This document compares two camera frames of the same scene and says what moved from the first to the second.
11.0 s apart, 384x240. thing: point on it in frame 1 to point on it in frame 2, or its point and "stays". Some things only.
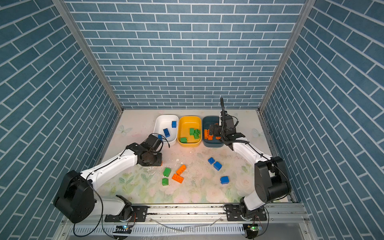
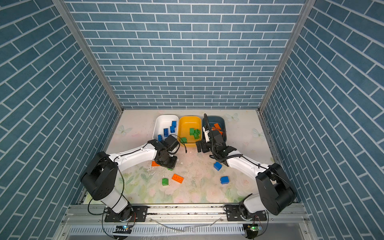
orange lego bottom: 177,178 stays
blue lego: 217,166 stays
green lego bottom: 165,181 stays
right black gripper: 216,132 to 204,142
